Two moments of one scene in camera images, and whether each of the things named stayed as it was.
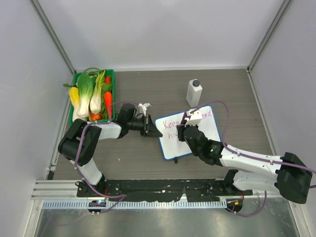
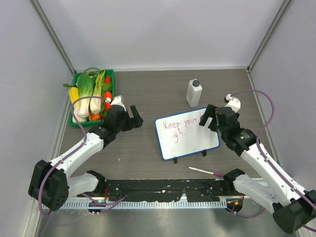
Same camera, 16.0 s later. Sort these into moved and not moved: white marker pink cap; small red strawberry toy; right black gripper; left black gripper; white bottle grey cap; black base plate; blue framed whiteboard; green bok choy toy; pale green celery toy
Moved: right black gripper; white marker pink cap; left black gripper
Not moved: pale green celery toy; small red strawberry toy; black base plate; blue framed whiteboard; green bok choy toy; white bottle grey cap
